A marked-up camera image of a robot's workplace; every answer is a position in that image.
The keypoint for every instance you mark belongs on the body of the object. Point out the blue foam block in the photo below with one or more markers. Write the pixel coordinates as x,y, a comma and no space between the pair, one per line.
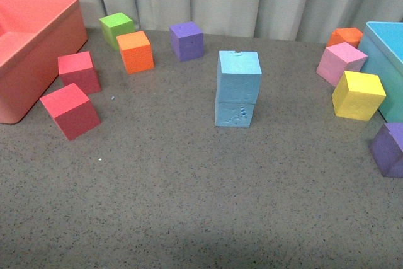
238,77
233,114

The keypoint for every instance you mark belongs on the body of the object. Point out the purple foam block rear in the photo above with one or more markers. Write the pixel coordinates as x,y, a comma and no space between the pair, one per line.
186,41

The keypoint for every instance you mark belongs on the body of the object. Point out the purple foam block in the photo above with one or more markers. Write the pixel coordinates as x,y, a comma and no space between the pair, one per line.
186,41
386,150

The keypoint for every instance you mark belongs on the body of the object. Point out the orange foam block left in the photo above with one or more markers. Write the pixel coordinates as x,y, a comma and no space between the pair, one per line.
136,52

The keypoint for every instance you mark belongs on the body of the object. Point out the orange foam block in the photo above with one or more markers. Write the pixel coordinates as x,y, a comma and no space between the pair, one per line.
351,36
136,52

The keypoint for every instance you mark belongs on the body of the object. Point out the green foam block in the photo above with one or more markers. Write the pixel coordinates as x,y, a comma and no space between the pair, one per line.
115,25

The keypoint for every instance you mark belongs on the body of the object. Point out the red foam block front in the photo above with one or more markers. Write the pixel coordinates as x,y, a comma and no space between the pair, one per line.
72,110

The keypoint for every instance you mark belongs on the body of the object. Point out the red foam block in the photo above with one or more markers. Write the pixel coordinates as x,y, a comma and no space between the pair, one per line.
79,69
72,110

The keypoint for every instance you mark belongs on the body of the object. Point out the red foam block rear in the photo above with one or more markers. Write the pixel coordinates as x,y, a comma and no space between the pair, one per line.
79,69

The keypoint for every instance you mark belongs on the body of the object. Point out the pink foam block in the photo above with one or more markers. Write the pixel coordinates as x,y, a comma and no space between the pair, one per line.
339,58

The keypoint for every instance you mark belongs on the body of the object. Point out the yellow foam block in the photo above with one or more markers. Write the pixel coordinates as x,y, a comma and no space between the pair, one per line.
358,95

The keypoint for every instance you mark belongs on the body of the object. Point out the orange foam block right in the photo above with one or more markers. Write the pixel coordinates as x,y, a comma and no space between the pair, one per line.
351,36

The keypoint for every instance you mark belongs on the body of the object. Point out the red plastic bin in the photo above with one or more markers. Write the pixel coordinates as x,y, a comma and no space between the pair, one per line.
34,34

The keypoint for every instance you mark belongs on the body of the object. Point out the purple foam block right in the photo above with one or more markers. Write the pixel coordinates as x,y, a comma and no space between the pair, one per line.
386,150

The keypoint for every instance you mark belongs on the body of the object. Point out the light blue plastic bin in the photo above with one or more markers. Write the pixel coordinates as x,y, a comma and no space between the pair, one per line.
382,43

